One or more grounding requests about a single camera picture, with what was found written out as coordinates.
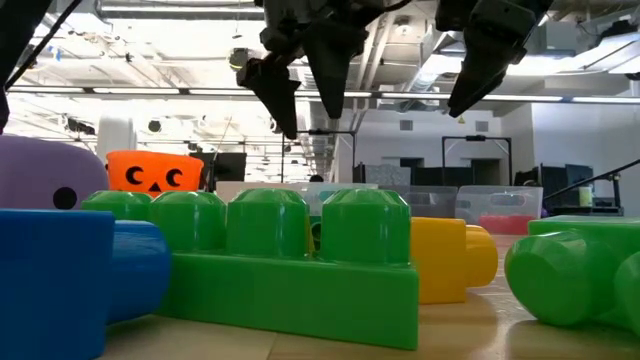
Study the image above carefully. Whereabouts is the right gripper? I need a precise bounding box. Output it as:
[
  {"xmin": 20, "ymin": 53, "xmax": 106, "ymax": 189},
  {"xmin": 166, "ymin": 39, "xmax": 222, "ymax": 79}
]
[{"xmin": 434, "ymin": 0, "xmax": 554, "ymax": 119}]

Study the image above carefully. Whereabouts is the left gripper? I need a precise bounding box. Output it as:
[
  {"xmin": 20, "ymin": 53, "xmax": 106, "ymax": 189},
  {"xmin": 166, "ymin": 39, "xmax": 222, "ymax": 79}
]
[{"xmin": 235, "ymin": 0, "xmax": 386, "ymax": 140}]

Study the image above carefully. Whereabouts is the red plastic block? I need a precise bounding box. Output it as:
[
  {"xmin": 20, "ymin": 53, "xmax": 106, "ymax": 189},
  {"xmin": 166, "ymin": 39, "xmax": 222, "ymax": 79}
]
[{"xmin": 477, "ymin": 214, "xmax": 536, "ymax": 236}]

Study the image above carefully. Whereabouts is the yellow plastic block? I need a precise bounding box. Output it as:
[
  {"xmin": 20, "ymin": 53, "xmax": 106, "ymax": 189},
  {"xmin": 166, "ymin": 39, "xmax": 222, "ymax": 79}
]
[{"xmin": 410, "ymin": 217, "xmax": 500, "ymax": 305}]

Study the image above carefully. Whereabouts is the green four-stud block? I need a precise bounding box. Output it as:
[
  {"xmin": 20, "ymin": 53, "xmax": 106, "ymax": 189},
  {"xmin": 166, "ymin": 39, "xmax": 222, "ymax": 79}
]
[{"xmin": 81, "ymin": 188, "xmax": 420, "ymax": 350}]

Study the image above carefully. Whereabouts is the green two-stud block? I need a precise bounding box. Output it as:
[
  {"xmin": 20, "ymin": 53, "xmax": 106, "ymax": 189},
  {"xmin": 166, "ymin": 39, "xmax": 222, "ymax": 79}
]
[{"xmin": 504, "ymin": 214, "xmax": 640, "ymax": 337}]

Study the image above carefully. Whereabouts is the purple foam die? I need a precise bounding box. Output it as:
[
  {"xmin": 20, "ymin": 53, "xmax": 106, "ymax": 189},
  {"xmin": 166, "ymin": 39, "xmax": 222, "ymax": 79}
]
[{"xmin": 0, "ymin": 134, "xmax": 110, "ymax": 211}]

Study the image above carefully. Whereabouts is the blue plastic block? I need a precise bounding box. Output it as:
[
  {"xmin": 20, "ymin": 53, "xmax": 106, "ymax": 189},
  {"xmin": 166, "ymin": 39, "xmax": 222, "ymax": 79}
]
[{"xmin": 0, "ymin": 208, "xmax": 173, "ymax": 360}]

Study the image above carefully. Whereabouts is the black ceiling spotlight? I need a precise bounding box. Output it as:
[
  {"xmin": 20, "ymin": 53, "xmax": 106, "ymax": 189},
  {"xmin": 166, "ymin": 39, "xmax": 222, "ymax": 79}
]
[{"xmin": 228, "ymin": 47, "xmax": 253, "ymax": 75}]

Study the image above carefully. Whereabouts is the clear plastic bin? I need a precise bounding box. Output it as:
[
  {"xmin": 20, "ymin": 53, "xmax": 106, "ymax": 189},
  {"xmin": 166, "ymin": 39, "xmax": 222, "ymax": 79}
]
[
  {"xmin": 453, "ymin": 185, "xmax": 545, "ymax": 237},
  {"xmin": 299, "ymin": 182, "xmax": 381, "ymax": 217}
]

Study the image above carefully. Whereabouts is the black monitor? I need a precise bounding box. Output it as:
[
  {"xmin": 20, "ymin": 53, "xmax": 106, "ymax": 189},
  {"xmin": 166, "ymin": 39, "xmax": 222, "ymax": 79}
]
[{"xmin": 189, "ymin": 152, "xmax": 248, "ymax": 194}]

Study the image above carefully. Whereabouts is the grey tinted plastic bin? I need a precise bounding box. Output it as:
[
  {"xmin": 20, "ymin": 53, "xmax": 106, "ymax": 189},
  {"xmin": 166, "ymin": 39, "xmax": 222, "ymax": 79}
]
[{"xmin": 379, "ymin": 185, "xmax": 459, "ymax": 219}]

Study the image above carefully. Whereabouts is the black diagonal rod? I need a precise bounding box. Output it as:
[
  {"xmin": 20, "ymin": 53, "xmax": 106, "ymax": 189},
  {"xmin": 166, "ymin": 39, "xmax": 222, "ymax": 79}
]
[{"xmin": 542, "ymin": 158, "xmax": 640, "ymax": 201}]

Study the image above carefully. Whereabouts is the white pillar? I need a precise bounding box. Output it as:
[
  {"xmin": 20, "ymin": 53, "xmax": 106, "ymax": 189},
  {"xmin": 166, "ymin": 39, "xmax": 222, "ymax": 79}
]
[{"xmin": 96, "ymin": 112, "xmax": 138, "ymax": 154}]

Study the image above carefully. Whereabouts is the orange pumpkin bucket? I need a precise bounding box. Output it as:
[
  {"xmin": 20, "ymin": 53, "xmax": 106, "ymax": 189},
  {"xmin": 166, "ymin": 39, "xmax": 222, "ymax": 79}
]
[{"xmin": 105, "ymin": 150, "xmax": 205, "ymax": 199}]

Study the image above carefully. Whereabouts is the ceiling light rail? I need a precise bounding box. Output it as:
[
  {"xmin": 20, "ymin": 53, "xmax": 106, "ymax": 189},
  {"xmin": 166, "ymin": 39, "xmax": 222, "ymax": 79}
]
[{"xmin": 0, "ymin": 85, "xmax": 640, "ymax": 104}]

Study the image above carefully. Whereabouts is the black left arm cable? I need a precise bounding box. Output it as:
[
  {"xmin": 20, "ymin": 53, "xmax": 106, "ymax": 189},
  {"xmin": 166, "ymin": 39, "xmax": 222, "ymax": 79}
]
[{"xmin": 3, "ymin": 0, "xmax": 84, "ymax": 92}]

